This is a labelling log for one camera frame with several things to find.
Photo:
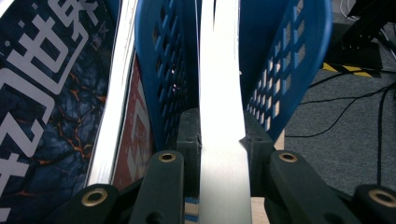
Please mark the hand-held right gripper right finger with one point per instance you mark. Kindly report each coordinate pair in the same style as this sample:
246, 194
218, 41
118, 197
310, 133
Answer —
257, 146

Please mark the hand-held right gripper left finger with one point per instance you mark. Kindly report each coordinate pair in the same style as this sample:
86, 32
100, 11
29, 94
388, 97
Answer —
190, 130

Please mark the white magazine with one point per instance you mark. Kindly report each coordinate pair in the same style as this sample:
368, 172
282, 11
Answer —
221, 93

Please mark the purple magazine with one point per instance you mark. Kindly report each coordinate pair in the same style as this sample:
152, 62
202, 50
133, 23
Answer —
46, 109
134, 124

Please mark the blue file rack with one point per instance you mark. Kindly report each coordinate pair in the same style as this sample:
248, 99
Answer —
305, 46

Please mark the yellow striped black stand base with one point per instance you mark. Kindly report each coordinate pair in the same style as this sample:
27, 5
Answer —
358, 53

